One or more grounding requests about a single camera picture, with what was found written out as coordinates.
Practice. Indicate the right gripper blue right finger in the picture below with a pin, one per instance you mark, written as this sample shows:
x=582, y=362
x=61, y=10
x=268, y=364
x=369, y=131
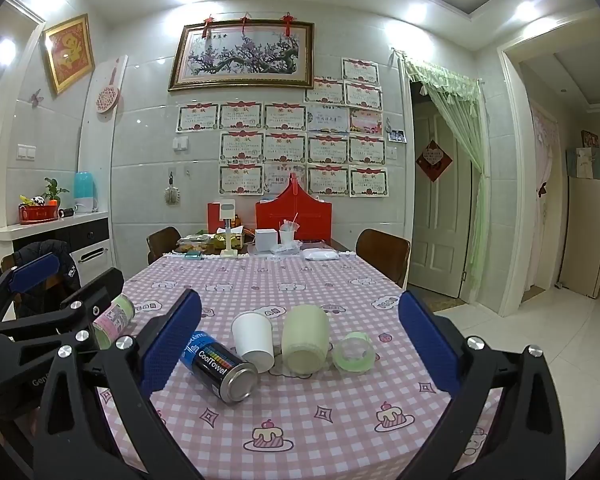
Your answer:
x=455, y=369

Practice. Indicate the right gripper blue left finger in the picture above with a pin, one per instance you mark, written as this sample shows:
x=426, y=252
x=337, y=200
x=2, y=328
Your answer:
x=135, y=367

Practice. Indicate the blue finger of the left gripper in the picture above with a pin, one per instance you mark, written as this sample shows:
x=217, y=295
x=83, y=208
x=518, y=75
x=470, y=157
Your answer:
x=75, y=313
x=34, y=272

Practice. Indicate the pink green labelled jar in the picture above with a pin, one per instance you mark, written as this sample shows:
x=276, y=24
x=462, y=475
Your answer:
x=109, y=326

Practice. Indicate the black blue CoolTowel can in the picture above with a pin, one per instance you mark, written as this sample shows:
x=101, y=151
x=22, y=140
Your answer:
x=231, y=379

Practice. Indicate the small green plastic cup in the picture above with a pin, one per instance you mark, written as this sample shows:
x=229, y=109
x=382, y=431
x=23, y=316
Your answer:
x=354, y=353

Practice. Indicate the white paper cup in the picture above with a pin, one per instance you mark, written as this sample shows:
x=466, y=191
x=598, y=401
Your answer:
x=253, y=337

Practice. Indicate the pale green frosted cup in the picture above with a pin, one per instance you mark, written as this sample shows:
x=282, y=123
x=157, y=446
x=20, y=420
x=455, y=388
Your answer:
x=305, y=340

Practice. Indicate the plastic cup with straw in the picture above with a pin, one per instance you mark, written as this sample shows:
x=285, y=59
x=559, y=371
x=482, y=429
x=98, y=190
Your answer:
x=287, y=231

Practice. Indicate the black jacket on chair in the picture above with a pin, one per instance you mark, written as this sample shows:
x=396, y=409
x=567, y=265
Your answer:
x=48, y=295

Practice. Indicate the white black cabinet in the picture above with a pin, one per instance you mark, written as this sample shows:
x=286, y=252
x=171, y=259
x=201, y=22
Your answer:
x=83, y=237

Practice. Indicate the red fruit tray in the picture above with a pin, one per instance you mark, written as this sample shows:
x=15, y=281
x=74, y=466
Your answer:
x=37, y=210

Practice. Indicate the left brown chair back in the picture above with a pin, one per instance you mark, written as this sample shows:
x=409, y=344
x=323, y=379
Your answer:
x=162, y=242

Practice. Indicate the brown chair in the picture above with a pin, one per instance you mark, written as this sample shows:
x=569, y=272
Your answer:
x=162, y=242
x=385, y=252

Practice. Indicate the potted green plant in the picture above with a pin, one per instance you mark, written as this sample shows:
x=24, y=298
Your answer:
x=54, y=191

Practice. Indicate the teal white humidifier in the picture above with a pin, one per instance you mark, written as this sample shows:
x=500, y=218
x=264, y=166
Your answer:
x=84, y=193

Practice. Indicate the right brown chair back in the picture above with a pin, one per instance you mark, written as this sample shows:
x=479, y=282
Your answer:
x=385, y=252

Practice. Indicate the white door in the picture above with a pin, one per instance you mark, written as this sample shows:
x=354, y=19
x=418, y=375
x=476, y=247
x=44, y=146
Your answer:
x=442, y=210

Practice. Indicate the pink checkered tablecloth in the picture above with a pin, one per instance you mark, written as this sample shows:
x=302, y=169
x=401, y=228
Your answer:
x=347, y=396

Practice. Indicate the small red box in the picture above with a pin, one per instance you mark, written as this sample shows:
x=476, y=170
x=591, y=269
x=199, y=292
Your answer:
x=214, y=222

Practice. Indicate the white box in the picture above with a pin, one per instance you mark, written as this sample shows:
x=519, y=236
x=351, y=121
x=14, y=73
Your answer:
x=266, y=240

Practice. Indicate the white desk lamp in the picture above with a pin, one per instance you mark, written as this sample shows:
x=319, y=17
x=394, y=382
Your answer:
x=227, y=215

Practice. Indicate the white plastic bag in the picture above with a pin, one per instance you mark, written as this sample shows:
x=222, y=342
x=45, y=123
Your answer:
x=319, y=254

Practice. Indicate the red diamond door sign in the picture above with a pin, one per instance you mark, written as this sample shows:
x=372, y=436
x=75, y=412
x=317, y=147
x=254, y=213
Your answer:
x=433, y=161

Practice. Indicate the red gift bag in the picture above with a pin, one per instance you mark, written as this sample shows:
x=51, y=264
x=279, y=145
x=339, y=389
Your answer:
x=313, y=217

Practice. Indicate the pink hanging fan ornament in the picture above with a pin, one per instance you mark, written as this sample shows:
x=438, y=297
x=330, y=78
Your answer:
x=108, y=96

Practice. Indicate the gold framed red picture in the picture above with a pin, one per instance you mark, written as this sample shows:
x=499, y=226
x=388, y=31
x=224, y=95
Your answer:
x=68, y=52

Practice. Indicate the green lace door curtain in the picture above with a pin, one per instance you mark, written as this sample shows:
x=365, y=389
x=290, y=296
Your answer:
x=458, y=98

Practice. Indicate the plum blossom framed painting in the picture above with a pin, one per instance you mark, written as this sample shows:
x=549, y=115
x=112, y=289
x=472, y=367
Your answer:
x=244, y=53

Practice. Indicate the wall light switch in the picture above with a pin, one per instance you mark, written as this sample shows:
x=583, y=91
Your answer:
x=26, y=152

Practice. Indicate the hanging brush on wall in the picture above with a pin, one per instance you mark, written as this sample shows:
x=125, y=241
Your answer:
x=171, y=192

